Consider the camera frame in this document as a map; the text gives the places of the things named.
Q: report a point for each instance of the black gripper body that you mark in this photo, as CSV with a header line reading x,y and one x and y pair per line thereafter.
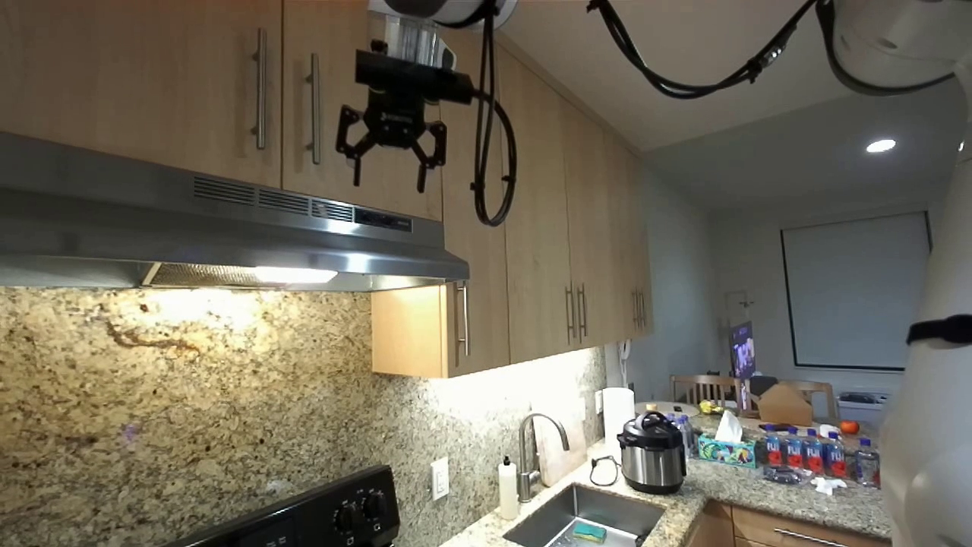
x,y
395,121

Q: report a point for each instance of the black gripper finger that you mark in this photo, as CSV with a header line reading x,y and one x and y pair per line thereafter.
x,y
431,146
349,133

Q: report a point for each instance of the black stove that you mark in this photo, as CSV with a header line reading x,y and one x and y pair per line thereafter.
x,y
322,517

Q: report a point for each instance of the round ceiling light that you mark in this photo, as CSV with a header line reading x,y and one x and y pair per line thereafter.
x,y
882,146

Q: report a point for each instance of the wooden cabinet door above controls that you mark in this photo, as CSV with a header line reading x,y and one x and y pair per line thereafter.
x,y
389,173

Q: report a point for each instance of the stainless steel range hood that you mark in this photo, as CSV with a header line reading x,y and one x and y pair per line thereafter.
x,y
200,222

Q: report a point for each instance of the narrow wooden cabinet door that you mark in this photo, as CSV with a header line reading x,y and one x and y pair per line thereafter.
x,y
629,232

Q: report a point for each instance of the wide wooden cabinet door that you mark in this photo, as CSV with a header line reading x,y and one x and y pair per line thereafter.
x,y
123,71

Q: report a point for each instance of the white paper towel roll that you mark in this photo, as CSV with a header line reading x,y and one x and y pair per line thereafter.
x,y
619,414

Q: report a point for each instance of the silver kitchen faucet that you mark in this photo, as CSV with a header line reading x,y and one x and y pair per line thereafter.
x,y
526,460

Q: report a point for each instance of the pale cutting board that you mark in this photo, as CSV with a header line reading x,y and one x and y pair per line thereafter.
x,y
563,460

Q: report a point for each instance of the white soap bottle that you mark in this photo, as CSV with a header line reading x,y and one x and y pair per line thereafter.
x,y
508,486

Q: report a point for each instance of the wooden chair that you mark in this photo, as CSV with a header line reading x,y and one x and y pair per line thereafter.
x,y
709,386

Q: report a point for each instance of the purple package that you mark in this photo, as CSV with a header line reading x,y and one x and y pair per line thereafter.
x,y
742,355

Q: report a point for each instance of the steel and black pressure cooker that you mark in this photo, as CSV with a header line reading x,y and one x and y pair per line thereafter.
x,y
651,457

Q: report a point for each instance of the white countertop object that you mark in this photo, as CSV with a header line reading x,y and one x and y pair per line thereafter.
x,y
609,502

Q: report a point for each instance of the teal item in sink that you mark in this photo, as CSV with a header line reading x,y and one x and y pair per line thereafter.
x,y
596,537

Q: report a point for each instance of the teal tissue box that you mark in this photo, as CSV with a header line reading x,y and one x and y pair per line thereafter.
x,y
729,451

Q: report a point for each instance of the brown round object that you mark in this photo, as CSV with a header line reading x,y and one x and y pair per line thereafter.
x,y
785,405

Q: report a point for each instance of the pack of water bottles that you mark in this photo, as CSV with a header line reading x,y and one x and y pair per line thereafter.
x,y
809,457

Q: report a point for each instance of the white plastic container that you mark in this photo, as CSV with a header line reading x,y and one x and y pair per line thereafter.
x,y
864,401

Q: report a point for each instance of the orange fruit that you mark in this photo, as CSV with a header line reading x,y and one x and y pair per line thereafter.
x,y
849,426

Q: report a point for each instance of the wooden base cabinet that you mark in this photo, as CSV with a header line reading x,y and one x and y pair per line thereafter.
x,y
777,529

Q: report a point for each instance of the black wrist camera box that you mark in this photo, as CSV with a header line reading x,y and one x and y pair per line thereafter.
x,y
412,78

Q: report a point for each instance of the white wall outlet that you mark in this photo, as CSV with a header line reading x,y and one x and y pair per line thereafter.
x,y
441,478

